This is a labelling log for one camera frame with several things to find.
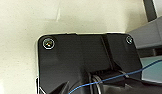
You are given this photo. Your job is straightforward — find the black and grey robot base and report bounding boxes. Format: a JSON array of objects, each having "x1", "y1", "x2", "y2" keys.
[{"x1": 36, "y1": 18, "x2": 162, "y2": 94}]

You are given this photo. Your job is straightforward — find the thin blue cable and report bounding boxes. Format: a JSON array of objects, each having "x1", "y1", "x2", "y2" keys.
[{"x1": 67, "y1": 64, "x2": 162, "y2": 94}]

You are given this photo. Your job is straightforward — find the silver base screw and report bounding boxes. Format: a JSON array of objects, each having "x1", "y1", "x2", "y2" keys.
[
  {"x1": 43, "y1": 38, "x2": 55, "y2": 50},
  {"x1": 125, "y1": 35, "x2": 134, "y2": 45}
]

